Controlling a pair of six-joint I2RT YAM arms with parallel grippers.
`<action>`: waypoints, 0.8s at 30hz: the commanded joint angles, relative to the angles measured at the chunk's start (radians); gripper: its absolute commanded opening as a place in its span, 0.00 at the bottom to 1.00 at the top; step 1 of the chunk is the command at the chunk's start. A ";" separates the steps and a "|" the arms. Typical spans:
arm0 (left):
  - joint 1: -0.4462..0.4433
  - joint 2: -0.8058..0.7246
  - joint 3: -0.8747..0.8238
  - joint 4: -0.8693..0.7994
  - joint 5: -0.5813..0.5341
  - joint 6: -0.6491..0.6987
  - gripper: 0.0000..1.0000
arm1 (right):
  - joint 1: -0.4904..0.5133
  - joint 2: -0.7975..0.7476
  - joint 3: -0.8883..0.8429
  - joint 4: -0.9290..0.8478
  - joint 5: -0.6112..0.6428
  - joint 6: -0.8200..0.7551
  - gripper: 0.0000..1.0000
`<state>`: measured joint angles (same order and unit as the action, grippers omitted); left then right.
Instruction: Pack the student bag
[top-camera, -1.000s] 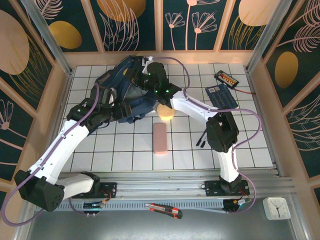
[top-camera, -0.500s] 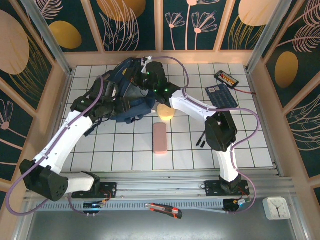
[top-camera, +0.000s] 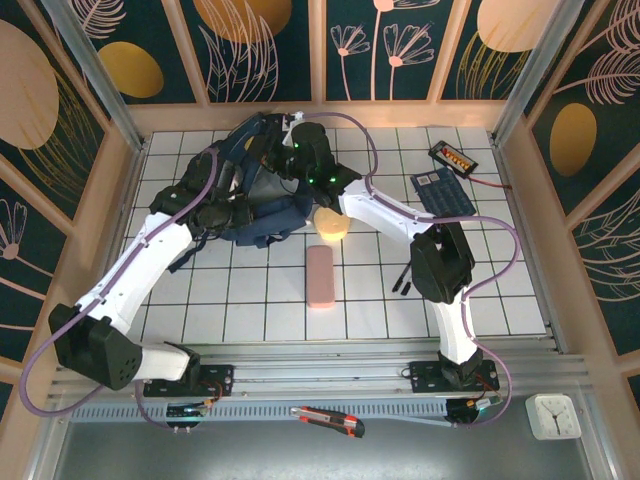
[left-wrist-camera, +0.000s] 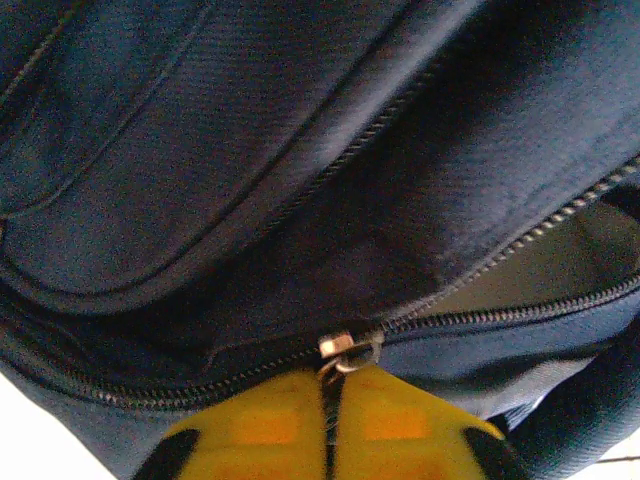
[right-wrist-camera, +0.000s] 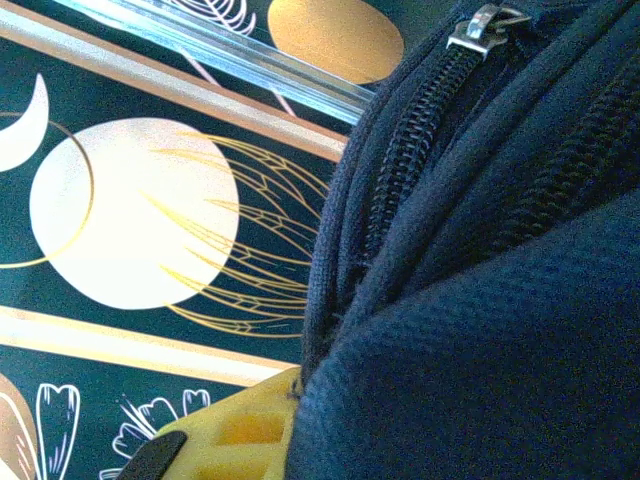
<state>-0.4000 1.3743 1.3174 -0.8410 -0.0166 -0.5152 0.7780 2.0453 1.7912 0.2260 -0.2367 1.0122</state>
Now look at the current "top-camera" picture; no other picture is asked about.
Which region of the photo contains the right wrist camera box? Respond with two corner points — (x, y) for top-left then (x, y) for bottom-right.
(281, 110), (306, 147)

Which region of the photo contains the pink pencil case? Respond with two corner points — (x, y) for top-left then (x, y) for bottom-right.
(305, 244), (336, 310)

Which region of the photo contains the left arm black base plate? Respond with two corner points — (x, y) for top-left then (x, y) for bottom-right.
(143, 363), (236, 399)

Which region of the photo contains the black controller board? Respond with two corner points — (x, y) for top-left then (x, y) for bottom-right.
(165, 397), (224, 435)
(444, 394), (504, 429)

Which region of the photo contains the aluminium mounting rail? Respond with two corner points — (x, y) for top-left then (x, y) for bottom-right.
(47, 337), (594, 401)

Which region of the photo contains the red cable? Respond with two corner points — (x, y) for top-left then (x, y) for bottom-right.
(467, 172), (514, 191)

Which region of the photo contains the slotted grey cable duct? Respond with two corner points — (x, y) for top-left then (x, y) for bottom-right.
(68, 398), (454, 422)

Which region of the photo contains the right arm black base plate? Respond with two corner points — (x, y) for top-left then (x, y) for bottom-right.
(408, 359), (501, 395)

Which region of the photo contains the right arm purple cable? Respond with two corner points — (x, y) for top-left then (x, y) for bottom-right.
(302, 110), (521, 431)

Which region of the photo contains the aluminium frame post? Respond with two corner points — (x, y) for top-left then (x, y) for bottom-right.
(42, 0), (149, 151)
(492, 0), (586, 146)

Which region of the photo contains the black charger with yellow plugs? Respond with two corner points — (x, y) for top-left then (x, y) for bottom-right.
(428, 140), (477, 173)

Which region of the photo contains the navy blue backpack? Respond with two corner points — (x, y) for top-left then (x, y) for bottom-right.
(169, 112), (311, 274)

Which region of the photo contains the red black utility knife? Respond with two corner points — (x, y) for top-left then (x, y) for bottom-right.
(289, 405), (366, 440)

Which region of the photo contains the white square alarm clock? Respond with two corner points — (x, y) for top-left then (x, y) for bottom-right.
(524, 393), (584, 441)

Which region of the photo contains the round cork disc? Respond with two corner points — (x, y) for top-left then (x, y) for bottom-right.
(313, 207), (354, 242)

